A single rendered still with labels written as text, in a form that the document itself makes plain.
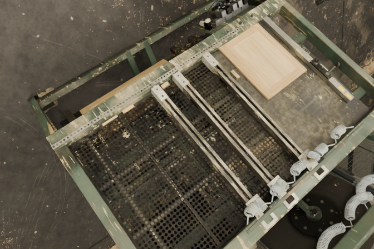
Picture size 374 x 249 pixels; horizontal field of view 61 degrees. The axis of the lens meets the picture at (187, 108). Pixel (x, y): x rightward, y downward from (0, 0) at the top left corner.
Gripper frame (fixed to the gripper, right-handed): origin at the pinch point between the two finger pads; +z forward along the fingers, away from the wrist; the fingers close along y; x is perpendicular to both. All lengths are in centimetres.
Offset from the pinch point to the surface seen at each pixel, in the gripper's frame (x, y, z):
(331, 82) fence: -48, 35, 61
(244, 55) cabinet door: -5, -15, 79
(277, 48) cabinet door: -8, 14, 78
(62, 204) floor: -73, -203, 204
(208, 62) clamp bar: -1, -47, 75
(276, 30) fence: 7, 21, 81
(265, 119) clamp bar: -55, -30, 55
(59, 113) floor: 10, -168, 157
